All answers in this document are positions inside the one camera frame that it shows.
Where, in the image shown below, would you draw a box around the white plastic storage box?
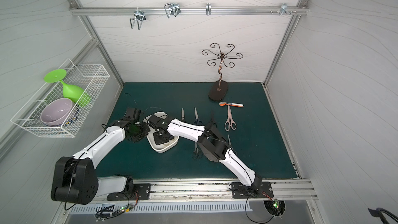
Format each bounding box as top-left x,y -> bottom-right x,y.
144,112 -> 179,153

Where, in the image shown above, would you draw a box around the blue handled scissors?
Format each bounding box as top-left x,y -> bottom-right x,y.
194,107 -> 203,125

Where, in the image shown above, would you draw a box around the grey pink handled scissors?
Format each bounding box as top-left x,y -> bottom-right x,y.
224,105 -> 237,131

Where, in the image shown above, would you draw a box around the yellow black handled scissors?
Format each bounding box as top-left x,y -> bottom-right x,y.
228,135 -> 237,155

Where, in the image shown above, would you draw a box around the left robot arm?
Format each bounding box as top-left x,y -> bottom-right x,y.
50,120 -> 150,205

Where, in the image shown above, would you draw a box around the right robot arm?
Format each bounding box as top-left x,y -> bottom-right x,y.
148,115 -> 262,194

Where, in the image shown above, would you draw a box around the green plastic goblet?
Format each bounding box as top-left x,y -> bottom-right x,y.
44,69 -> 91,107

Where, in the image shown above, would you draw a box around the orange white spoon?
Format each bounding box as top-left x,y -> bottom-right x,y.
219,102 -> 244,107

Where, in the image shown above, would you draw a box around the brown metal hook stand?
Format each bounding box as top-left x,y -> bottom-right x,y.
202,43 -> 244,102

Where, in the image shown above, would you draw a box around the purple bowl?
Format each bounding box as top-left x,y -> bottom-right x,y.
40,98 -> 75,127

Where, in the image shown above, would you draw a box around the green table mat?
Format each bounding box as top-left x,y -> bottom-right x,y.
96,83 -> 296,179

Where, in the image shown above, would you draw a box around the metal double hook left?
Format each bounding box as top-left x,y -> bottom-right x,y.
130,9 -> 146,30

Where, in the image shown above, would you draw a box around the metal double hook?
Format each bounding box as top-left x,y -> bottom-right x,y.
130,9 -> 146,30
164,3 -> 181,19

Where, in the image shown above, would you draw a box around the metal double hook middle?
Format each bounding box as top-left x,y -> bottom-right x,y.
164,3 -> 181,19

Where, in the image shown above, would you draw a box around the small metal hook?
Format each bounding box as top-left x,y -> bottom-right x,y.
205,3 -> 211,16

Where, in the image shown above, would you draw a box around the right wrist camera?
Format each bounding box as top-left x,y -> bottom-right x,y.
147,115 -> 165,130

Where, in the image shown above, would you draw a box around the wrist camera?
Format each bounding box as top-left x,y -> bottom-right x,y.
124,107 -> 142,123
147,115 -> 165,130

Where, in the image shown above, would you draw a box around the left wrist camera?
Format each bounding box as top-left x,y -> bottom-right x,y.
124,107 -> 142,123

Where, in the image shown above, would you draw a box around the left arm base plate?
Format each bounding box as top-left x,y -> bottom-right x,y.
106,184 -> 151,201

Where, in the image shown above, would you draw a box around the white wire basket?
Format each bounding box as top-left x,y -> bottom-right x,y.
11,59 -> 110,138

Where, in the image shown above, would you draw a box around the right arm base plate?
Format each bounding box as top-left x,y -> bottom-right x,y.
229,181 -> 274,199

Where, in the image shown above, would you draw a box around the white vented cable duct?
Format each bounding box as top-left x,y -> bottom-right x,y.
70,201 -> 252,215

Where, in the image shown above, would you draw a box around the aluminium top rail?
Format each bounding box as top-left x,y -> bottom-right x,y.
70,5 -> 310,16

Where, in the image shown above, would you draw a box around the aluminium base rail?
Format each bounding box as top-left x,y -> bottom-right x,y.
61,178 -> 318,205

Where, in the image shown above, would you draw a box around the metal bracket hook right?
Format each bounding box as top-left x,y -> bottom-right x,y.
269,4 -> 297,16

